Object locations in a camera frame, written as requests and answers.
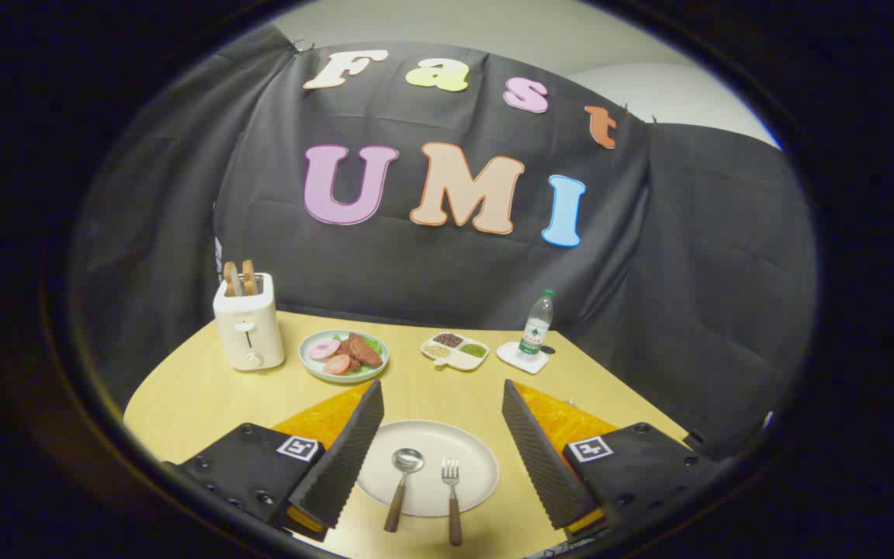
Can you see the pale green food plate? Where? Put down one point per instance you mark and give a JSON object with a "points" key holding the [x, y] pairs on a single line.
{"points": [[315, 366]]}

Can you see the large white plate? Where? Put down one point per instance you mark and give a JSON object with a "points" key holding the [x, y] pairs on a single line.
{"points": [[478, 466]]}

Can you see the pale beans pile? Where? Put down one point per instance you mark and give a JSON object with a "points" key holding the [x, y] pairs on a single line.
{"points": [[437, 351]]}

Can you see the white square coaster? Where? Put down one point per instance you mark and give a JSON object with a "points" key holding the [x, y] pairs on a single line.
{"points": [[509, 357]]}

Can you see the cream divided dish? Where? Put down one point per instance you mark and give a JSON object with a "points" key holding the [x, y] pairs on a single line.
{"points": [[462, 362]]}

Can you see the dark brown beans pile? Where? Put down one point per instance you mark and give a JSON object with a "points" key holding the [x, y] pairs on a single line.
{"points": [[448, 340]]}

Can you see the brown meat slices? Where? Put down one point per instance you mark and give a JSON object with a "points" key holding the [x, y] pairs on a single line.
{"points": [[363, 351]]}

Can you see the pink ham slice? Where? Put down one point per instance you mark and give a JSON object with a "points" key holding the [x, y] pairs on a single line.
{"points": [[323, 349]]}

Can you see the black table clamp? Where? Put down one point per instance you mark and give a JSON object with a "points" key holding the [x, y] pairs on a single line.
{"points": [[694, 439]]}

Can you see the green beans pile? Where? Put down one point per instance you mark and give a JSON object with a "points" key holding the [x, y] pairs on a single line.
{"points": [[473, 350]]}

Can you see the black backdrop cloth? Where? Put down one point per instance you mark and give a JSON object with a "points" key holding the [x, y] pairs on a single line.
{"points": [[416, 272]]}

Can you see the green lettuce leaf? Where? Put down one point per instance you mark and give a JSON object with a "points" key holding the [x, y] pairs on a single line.
{"points": [[375, 343]]}

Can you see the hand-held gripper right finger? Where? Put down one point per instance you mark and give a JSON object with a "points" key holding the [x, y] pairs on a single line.
{"points": [[544, 458]]}

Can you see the toast slice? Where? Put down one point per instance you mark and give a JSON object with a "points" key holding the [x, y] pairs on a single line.
{"points": [[250, 276], [230, 279]]}

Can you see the cream toaster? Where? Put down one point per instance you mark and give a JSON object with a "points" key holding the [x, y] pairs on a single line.
{"points": [[249, 334]]}

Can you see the clear water bottle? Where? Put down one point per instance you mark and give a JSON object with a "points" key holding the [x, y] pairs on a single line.
{"points": [[535, 334]]}

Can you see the red sausage slice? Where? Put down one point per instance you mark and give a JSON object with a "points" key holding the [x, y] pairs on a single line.
{"points": [[337, 365]]}

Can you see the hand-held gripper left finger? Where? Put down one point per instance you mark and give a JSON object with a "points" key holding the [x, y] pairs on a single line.
{"points": [[338, 466]]}

